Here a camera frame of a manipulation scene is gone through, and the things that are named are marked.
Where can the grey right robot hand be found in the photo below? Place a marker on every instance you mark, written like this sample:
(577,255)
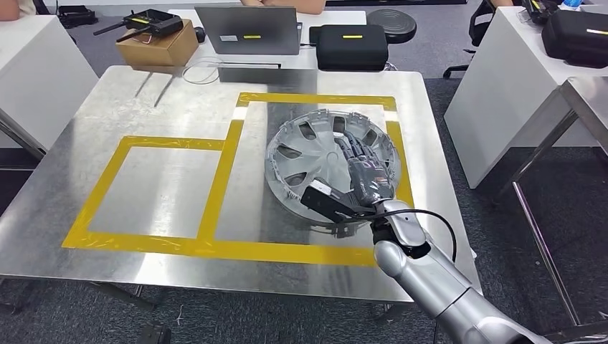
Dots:
(368,175)

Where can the silver plastic wheel hubcap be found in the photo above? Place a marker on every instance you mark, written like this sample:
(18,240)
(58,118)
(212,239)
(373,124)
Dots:
(309,156)

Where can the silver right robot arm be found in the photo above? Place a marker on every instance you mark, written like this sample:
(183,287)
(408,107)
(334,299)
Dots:
(427,275)

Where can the stainless steel workbench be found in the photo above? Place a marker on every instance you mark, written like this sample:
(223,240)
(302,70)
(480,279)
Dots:
(142,109)

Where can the black zip case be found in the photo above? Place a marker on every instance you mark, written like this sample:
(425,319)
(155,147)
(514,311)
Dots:
(351,47)
(575,38)

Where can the white desk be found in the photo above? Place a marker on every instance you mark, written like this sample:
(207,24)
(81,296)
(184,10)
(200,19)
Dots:
(304,61)
(494,109)
(43,85)

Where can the large yellow tape rectangle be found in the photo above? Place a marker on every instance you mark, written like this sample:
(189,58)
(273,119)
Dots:
(223,190)

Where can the black round stool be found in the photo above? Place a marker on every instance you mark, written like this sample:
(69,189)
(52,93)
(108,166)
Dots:
(392,24)

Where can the person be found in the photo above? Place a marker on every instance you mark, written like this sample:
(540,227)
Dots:
(294,5)
(12,8)

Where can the grey laptop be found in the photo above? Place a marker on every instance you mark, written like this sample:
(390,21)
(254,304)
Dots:
(249,31)

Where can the black office chair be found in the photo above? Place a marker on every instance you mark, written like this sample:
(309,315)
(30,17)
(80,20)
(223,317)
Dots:
(480,24)

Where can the black computer mouse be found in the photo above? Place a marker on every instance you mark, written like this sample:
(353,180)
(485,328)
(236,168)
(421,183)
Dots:
(200,34)

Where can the stainless steel table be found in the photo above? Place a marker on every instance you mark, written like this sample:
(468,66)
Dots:
(589,99)

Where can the brown cardboard box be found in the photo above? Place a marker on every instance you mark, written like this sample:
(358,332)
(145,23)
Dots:
(157,50)

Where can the black antenna router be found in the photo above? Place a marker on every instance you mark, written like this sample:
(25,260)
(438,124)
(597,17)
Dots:
(157,24)

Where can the robot left foot plate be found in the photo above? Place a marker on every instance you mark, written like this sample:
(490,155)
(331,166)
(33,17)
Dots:
(157,334)

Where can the small yellow tape rectangle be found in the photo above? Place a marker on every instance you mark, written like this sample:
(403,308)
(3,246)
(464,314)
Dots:
(95,199)

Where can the small black case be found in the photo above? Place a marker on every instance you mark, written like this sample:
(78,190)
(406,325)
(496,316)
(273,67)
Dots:
(76,15)

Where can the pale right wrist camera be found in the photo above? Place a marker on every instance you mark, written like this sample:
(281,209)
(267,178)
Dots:
(323,202)

